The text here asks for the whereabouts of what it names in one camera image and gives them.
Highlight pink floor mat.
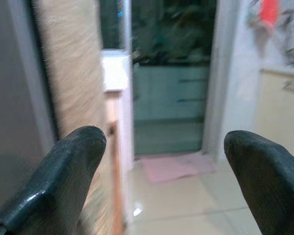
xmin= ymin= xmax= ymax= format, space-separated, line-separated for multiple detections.
xmin=140 ymin=155 xmax=217 ymax=185

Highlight beige wood-grain panel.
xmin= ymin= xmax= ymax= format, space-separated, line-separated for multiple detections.
xmin=35 ymin=0 xmax=124 ymax=235

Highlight glass sliding door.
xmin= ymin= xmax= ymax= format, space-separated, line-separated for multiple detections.
xmin=131 ymin=0 xmax=218 ymax=156

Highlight cream kitchen cabinet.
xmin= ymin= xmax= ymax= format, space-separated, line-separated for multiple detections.
xmin=256 ymin=68 xmax=294 ymax=172

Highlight white door frame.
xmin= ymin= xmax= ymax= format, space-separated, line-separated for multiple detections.
xmin=120 ymin=0 xmax=135 ymax=221

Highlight red hanging cloth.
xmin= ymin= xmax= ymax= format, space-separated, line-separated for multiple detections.
xmin=259 ymin=0 xmax=280 ymax=25

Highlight grey glossy tall appliance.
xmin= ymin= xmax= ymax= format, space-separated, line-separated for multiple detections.
xmin=0 ymin=0 xmax=58 ymax=221

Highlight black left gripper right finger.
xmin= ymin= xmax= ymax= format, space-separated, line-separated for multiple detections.
xmin=223 ymin=130 xmax=294 ymax=235

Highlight white ledge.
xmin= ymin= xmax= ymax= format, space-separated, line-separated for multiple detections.
xmin=100 ymin=48 xmax=133 ymax=95

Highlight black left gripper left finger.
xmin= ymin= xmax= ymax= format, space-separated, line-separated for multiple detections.
xmin=0 ymin=125 xmax=107 ymax=235

